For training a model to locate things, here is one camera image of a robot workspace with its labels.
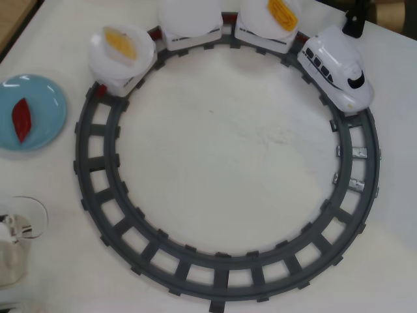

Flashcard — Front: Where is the red tuna sushi piece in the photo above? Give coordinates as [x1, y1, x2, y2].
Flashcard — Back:
[11, 97, 35, 144]

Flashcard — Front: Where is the yellow egg sushi piece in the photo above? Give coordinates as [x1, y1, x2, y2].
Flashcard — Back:
[102, 27, 138, 68]
[267, 0, 299, 32]

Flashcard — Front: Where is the white Shinkansen toy locomotive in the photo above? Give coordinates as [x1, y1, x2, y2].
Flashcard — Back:
[296, 25, 375, 113]

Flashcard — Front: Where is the blue round dish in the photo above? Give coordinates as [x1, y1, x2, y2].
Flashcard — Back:
[0, 74, 68, 152]

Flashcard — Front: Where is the grey circular toy track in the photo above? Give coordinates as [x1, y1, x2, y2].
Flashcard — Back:
[73, 11, 382, 313]

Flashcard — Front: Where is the brown cardboard box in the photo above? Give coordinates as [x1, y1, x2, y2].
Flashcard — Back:
[367, 0, 417, 33]

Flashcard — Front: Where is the red and white servo cable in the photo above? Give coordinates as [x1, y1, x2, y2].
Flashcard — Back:
[11, 195, 50, 239]

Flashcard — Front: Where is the black clamp bracket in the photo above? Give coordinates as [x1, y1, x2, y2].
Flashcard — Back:
[341, 0, 371, 38]

